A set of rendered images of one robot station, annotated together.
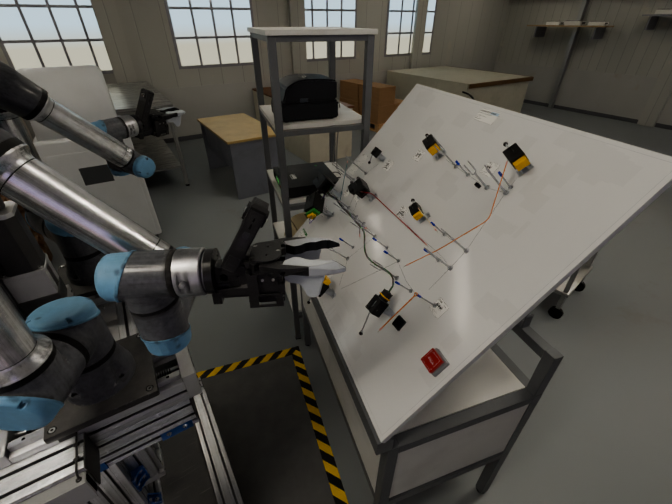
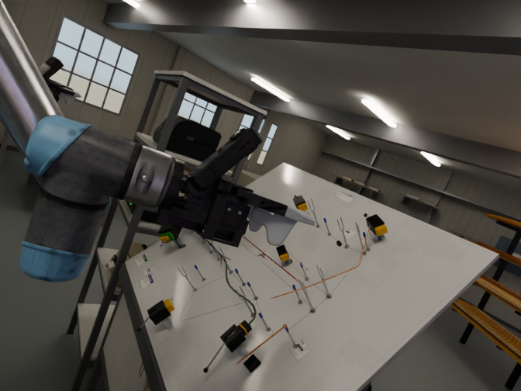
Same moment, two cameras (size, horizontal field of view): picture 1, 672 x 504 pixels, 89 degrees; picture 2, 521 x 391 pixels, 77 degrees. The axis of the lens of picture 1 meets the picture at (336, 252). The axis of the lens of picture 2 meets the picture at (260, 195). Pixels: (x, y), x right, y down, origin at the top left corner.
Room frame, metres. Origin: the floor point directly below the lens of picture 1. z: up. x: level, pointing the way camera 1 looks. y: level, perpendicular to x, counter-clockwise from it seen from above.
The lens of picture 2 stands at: (-0.02, 0.20, 1.65)
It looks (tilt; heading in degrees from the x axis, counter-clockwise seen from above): 7 degrees down; 344
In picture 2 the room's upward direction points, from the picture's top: 22 degrees clockwise
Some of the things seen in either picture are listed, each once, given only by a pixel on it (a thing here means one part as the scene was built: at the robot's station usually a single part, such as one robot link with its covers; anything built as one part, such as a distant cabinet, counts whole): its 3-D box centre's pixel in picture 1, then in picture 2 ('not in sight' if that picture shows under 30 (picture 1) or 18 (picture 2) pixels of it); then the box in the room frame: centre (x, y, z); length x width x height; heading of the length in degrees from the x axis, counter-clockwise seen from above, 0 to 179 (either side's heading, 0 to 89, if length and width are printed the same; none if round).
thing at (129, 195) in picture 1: (95, 161); not in sight; (3.14, 2.26, 0.78); 0.79 x 0.69 x 1.56; 32
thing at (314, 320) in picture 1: (314, 309); (125, 351); (1.34, 0.11, 0.60); 0.55 x 0.02 x 0.39; 19
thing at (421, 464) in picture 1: (388, 332); not in sight; (1.18, -0.26, 0.60); 1.17 x 0.58 x 0.40; 19
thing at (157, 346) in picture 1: (165, 314); (66, 227); (0.43, 0.30, 1.46); 0.11 x 0.08 x 0.11; 6
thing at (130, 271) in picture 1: (143, 276); (85, 160); (0.41, 0.30, 1.56); 0.11 x 0.08 x 0.09; 96
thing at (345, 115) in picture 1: (313, 199); (155, 232); (2.02, 0.15, 0.92); 0.60 x 0.50 x 1.85; 19
